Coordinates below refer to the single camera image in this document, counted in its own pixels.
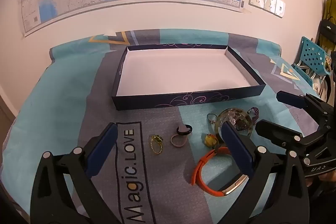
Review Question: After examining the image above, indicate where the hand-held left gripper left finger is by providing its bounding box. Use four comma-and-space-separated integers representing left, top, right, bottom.
30, 122, 118, 224

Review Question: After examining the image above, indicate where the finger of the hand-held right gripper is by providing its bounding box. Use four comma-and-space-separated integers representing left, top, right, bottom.
276, 91, 336, 132
256, 120, 328, 152

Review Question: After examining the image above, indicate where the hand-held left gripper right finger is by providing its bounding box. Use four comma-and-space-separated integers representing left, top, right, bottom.
221, 121, 310, 224

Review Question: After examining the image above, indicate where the yellow stone ring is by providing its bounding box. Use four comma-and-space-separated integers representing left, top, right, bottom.
203, 133, 219, 149

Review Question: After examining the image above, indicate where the purple beaded bracelet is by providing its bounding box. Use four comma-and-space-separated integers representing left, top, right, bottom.
247, 107, 260, 125

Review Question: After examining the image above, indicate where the clear crystal bead bracelet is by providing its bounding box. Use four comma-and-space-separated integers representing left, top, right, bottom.
227, 109, 252, 130

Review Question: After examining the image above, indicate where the tortoiseshell bangle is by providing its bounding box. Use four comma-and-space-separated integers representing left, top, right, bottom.
215, 108, 255, 138

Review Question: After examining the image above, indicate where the orange smartwatch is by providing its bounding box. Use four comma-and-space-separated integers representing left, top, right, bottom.
191, 147, 250, 197

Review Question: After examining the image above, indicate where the plain silver ring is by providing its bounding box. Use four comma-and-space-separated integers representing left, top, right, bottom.
206, 112, 218, 125

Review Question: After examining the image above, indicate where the gold ring with green stone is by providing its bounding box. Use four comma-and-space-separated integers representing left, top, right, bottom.
150, 135, 164, 154

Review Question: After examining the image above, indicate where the black ring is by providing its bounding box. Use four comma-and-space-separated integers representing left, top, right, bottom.
176, 124, 193, 135

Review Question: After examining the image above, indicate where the pink ring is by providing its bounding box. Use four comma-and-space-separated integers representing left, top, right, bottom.
171, 134, 187, 148

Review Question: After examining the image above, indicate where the dark blue cardboard box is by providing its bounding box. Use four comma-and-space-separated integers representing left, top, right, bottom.
112, 44, 266, 111

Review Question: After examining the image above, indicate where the pale cloth bundle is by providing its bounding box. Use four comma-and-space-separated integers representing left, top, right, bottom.
311, 74, 330, 102

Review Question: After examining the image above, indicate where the blue plastic basket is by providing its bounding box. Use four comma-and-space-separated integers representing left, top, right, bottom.
291, 36, 332, 88

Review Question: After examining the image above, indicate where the black hanging bag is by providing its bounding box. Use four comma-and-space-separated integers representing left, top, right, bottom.
319, 19, 336, 43

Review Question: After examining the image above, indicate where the yellow hanging bag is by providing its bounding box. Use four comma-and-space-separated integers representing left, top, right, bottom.
322, 0, 336, 51

